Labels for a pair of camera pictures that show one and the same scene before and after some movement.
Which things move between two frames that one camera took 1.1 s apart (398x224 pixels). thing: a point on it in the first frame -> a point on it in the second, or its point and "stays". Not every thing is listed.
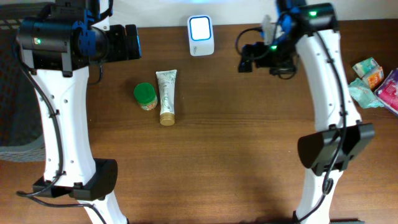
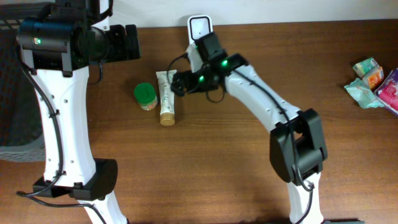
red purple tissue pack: (387, 94) stays
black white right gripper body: (245, 59) -> (183, 82)
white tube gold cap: (166, 82) stays
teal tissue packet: (363, 68) stays
